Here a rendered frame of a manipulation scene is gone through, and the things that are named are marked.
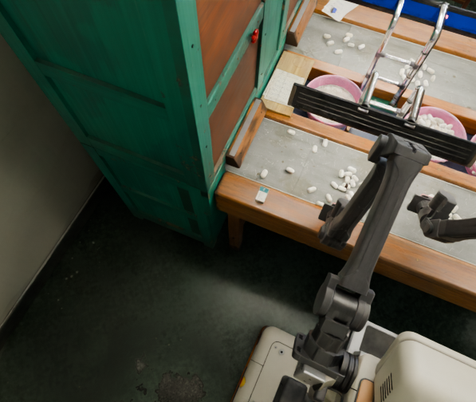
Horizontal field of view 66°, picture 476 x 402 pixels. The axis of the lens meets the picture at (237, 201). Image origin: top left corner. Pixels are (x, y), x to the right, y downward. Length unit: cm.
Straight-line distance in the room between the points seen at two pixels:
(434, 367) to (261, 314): 139
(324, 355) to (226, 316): 127
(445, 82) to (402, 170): 120
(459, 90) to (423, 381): 148
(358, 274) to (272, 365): 104
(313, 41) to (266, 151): 65
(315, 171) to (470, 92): 83
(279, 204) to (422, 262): 56
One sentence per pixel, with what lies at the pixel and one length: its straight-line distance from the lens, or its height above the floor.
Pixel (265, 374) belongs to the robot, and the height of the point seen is 28.
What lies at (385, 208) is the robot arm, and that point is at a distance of 84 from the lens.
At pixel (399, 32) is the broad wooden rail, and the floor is 76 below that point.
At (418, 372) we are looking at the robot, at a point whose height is 138.
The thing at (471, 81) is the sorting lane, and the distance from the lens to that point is 207.
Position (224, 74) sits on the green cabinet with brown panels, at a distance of 108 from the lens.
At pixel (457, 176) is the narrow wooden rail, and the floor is 76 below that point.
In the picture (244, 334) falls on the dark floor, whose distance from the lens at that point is 208.
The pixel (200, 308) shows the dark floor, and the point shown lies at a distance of 210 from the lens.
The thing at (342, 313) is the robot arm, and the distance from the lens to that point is 85.
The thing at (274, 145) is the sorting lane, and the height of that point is 74.
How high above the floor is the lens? 208
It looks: 68 degrees down
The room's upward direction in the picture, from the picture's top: 1 degrees clockwise
